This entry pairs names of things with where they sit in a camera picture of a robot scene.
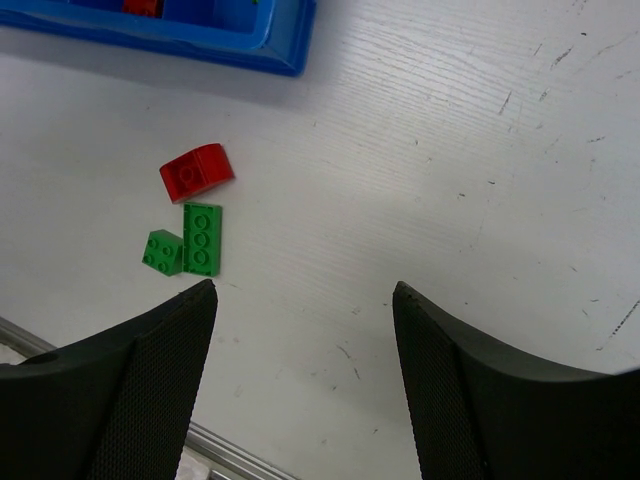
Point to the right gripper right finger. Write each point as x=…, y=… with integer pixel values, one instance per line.
x=482, y=409

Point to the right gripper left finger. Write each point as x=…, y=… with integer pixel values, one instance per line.
x=115, y=405

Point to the green lego brick small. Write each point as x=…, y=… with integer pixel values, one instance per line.
x=164, y=252

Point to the red small lego brick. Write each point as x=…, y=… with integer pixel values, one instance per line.
x=195, y=172

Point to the red long lego brick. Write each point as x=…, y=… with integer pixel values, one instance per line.
x=147, y=8

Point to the blue divided plastic bin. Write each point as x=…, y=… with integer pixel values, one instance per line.
x=268, y=36

